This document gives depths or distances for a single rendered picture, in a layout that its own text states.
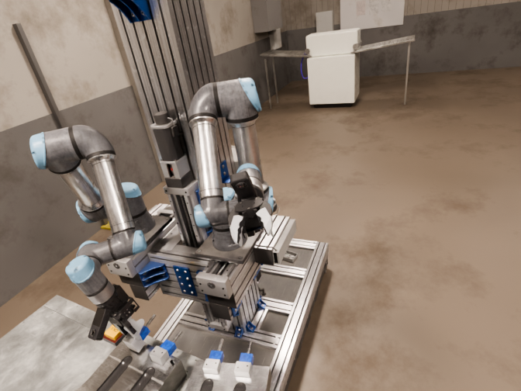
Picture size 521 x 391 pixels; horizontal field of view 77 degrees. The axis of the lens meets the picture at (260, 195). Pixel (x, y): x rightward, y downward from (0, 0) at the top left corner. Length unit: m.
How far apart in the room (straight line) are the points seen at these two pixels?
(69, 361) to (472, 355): 2.06
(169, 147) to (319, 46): 5.63
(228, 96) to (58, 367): 1.20
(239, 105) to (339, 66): 5.61
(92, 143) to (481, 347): 2.28
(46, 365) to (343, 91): 6.13
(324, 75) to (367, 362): 5.43
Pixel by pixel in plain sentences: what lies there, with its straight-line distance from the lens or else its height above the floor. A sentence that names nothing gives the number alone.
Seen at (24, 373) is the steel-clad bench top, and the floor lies 0.80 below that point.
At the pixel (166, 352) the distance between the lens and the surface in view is 1.27.
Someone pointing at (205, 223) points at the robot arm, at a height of 1.33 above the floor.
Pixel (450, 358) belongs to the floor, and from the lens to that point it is 2.37.
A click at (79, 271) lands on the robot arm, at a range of 1.12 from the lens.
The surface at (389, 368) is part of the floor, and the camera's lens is 2.25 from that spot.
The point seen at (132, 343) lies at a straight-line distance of 1.31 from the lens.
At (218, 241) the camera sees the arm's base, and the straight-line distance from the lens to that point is 1.37.
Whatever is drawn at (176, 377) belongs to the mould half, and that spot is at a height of 0.85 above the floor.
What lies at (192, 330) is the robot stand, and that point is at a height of 0.21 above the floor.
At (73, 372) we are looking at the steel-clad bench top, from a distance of 1.56.
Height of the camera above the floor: 1.87
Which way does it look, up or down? 29 degrees down
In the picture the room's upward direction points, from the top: 9 degrees counter-clockwise
